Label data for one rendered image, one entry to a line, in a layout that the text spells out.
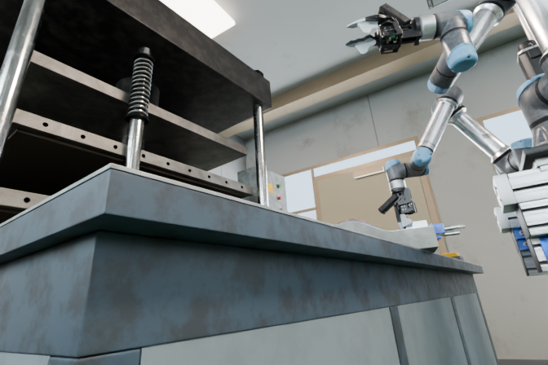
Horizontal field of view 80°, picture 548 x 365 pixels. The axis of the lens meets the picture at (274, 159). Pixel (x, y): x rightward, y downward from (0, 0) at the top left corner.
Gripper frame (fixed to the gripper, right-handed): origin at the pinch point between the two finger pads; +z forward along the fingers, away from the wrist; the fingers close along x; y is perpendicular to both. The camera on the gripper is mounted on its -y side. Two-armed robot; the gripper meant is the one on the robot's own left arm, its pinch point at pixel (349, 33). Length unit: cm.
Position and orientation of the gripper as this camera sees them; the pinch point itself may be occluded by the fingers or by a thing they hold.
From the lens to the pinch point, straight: 112.5
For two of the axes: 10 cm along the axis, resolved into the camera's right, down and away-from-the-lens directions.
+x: 1.3, 5.1, 8.5
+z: -9.9, 1.1, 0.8
